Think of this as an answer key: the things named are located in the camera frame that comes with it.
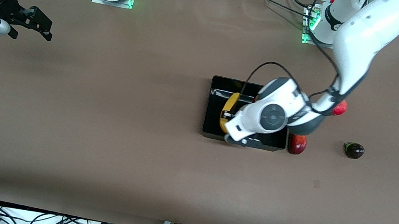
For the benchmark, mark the red yellow mango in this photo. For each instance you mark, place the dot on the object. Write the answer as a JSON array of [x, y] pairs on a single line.
[[297, 144]]

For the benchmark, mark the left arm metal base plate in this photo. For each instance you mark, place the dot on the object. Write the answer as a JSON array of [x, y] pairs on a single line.
[[306, 38]]

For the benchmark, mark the red pomegranate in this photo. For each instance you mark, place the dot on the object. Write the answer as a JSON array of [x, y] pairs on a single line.
[[340, 108]]

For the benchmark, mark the yellow banana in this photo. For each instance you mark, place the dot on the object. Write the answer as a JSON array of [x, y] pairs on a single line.
[[231, 101]]

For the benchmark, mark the black rectangular box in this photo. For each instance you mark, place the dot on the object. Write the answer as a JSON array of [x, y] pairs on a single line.
[[213, 126]]

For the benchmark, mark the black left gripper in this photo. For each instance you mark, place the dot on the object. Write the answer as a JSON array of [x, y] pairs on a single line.
[[228, 116]]

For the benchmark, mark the dark purple eggplant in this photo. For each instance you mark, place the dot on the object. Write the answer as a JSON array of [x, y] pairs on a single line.
[[355, 151]]

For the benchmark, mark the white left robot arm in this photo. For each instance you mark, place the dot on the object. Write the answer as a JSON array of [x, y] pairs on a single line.
[[361, 33]]

